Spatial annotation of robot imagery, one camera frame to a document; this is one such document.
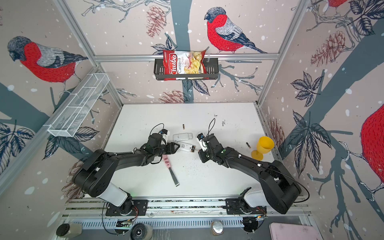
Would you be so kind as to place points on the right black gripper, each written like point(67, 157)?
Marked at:
point(203, 158)

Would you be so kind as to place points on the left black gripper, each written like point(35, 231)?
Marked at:
point(171, 147)

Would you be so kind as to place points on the white remote grey buttons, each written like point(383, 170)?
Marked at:
point(182, 137)

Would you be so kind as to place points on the white remote green buttons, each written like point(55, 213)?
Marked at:
point(187, 147)

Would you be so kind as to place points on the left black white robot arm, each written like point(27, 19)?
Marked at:
point(94, 177)

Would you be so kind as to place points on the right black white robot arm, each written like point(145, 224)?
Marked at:
point(278, 185)

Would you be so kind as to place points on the yellow plastic cup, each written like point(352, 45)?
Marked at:
point(264, 146)

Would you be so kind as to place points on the silver round cap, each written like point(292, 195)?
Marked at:
point(217, 227)

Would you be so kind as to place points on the red cassava chips bag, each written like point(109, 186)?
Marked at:
point(183, 63)

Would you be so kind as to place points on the black round speaker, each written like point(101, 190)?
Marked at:
point(141, 231)

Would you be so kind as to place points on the pink pad corner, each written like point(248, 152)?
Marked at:
point(280, 231)

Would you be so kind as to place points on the black grey cylinder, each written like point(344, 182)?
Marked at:
point(69, 230)

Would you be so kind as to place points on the pink handled scraper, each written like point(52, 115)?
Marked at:
point(168, 164)

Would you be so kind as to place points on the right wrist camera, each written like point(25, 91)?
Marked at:
point(200, 138)

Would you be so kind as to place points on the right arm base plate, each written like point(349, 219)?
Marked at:
point(241, 207)

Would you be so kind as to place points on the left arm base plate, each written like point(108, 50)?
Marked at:
point(131, 208)

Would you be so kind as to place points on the black wall basket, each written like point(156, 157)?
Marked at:
point(211, 68)

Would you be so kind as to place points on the white wire mesh shelf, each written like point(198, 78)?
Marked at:
point(72, 116)

